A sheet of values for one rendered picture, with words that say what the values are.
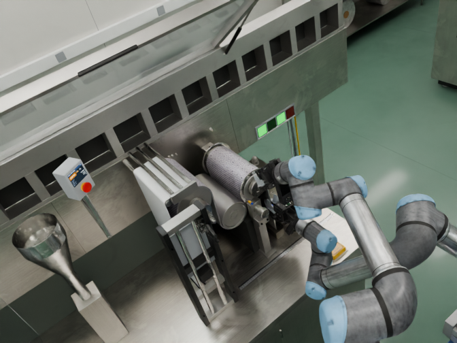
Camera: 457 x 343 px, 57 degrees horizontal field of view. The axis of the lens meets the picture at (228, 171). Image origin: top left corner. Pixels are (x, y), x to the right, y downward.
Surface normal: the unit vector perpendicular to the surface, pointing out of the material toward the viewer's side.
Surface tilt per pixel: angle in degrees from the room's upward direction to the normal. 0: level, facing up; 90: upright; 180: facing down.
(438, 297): 0
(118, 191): 90
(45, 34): 90
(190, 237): 90
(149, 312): 0
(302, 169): 50
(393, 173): 0
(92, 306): 90
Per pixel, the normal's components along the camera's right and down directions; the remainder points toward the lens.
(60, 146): 0.59, 0.43
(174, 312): -0.21, -0.74
